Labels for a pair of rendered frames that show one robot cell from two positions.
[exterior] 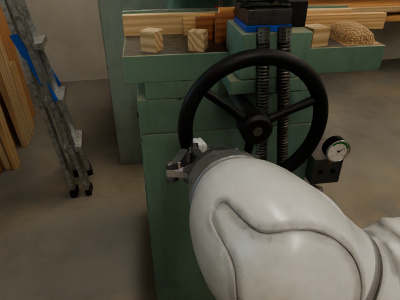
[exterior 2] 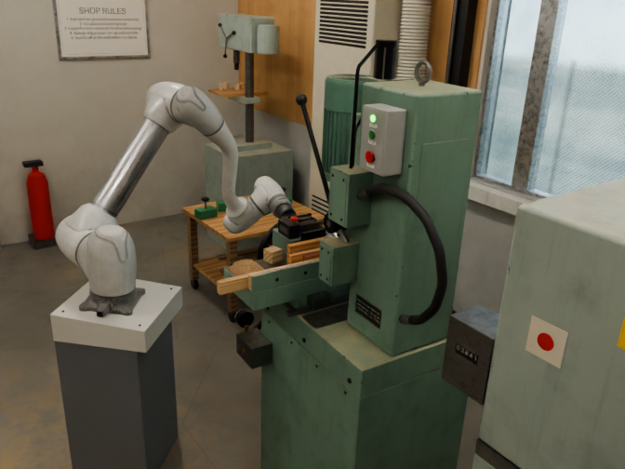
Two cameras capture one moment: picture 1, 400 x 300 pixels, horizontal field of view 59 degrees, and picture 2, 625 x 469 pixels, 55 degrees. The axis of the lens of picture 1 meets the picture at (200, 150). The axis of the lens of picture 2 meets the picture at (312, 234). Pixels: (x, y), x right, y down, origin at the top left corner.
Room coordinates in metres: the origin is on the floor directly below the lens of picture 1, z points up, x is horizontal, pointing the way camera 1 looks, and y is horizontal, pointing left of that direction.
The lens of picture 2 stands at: (2.55, -0.90, 1.73)
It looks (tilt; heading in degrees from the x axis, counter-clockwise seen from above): 22 degrees down; 156
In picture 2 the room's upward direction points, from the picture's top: 2 degrees clockwise
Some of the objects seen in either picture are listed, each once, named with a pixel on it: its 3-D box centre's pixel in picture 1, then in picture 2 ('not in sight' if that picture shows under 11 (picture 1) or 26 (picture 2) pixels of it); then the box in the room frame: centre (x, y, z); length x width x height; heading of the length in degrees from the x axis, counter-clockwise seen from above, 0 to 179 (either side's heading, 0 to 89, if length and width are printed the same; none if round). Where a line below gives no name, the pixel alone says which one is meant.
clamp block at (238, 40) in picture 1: (265, 47); (299, 243); (0.75, -0.14, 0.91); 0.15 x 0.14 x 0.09; 99
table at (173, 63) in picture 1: (252, 56); (311, 263); (0.83, -0.12, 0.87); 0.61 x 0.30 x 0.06; 99
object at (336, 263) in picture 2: not in sight; (338, 261); (1.13, -0.18, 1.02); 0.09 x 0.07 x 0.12; 99
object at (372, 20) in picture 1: (286, 23); (298, 269); (0.95, -0.23, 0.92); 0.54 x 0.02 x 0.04; 99
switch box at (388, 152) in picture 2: not in sight; (381, 140); (1.26, -0.14, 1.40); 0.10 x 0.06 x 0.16; 9
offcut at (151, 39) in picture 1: (151, 40); not in sight; (0.78, 0.11, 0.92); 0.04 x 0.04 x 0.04; 67
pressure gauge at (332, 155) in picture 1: (334, 150); (245, 320); (0.76, -0.34, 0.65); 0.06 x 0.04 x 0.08; 99
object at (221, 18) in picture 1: (256, 27); not in sight; (0.85, -0.13, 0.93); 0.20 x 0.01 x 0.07; 99
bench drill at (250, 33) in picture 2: not in sight; (250, 135); (-1.45, 0.40, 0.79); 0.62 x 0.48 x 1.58; 10
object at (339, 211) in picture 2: not in sight; (349, 195); (1.16, -0.17, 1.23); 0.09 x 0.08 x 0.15; 9
